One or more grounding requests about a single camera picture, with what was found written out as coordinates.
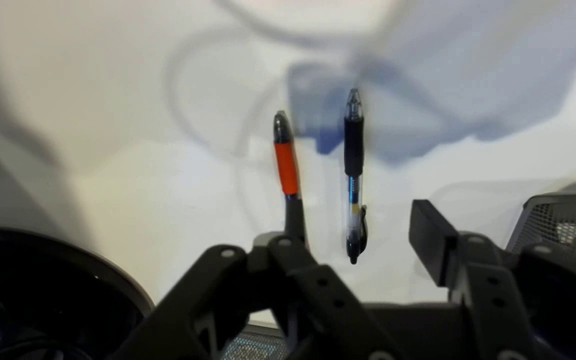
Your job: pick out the blue and black pen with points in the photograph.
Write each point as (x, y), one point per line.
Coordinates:
(352, 168)

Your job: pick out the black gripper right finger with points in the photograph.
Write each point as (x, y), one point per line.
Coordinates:
(500, 305)

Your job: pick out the left black mesh pen basket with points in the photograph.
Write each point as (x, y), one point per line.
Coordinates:
(547, 219)

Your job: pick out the red and black pen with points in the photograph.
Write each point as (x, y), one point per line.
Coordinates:
(286, 164)

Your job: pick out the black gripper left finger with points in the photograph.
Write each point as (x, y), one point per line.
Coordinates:
(213, 302)

